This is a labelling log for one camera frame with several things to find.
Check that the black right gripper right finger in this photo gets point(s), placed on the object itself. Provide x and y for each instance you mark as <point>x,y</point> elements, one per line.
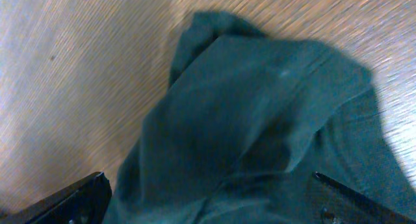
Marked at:
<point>335,203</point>

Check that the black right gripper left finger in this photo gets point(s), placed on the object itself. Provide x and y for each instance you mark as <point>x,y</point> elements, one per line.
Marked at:
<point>83,202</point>

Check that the black Nike t-shirt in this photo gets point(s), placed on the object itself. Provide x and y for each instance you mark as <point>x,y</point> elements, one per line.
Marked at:
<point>245,123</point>

